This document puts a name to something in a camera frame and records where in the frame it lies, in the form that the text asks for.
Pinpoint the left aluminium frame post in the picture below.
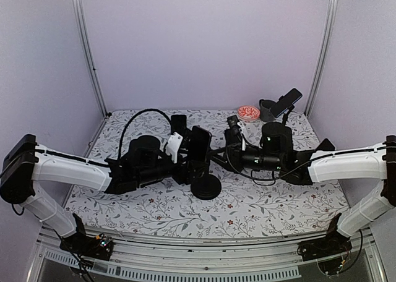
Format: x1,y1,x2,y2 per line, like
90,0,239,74
72,0,108,118

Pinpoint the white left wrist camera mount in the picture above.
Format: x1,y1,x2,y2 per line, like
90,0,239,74
165,132,183,164

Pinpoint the black phone on right stand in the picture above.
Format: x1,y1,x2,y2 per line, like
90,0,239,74
316,139,335,152

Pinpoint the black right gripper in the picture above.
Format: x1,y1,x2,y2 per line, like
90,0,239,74
208,143,283,175

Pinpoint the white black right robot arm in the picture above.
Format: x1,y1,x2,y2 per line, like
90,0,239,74
209,116,395,261

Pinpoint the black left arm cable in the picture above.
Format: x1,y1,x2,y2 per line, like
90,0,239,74
119,108,174,159

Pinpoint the red white patterned bowl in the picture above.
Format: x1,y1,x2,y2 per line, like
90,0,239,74
237,106,260,121

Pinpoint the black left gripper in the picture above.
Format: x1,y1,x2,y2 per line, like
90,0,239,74
136,150,207,184

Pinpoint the aluminium front rail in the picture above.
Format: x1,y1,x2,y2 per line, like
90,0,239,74
27,226,390,281

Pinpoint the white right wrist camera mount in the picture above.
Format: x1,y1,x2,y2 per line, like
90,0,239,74
237,121,248,152

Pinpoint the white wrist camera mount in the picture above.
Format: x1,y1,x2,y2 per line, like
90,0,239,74
237,121,248,152
165,132,183,164

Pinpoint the black phone on centre stand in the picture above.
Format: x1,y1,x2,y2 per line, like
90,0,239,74
223,129,233,147

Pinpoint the black round-base phone stand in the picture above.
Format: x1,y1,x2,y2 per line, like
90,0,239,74
190,164,222,200

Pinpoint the right aluminium frame post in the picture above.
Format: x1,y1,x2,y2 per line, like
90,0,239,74
304,0,338,118

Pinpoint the floral patterned table mat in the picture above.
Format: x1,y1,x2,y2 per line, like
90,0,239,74
66,110,349,239

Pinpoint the black phone with pink edge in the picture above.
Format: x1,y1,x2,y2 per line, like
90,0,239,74
187,126,212,162

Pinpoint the dark grey cup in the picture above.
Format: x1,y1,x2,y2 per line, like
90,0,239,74
259,99,275,122

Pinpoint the black phone on tall stand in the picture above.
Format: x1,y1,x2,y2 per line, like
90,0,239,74
270,88,303,118

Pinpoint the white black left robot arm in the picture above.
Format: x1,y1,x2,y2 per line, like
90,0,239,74
1,132,208,261

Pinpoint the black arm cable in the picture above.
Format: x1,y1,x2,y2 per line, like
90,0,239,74
225,145,313,186
119,108,174,159

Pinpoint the aluminium frame post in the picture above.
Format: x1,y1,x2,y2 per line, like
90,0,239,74
72,0,108,118
304,0,338,118

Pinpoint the black phone lying back left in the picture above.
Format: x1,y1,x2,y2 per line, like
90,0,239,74
171,114,187,133

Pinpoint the black tall phone stand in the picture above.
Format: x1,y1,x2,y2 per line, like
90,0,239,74
282,105,295,126

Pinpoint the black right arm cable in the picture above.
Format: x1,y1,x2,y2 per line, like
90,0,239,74
225,145,313,186

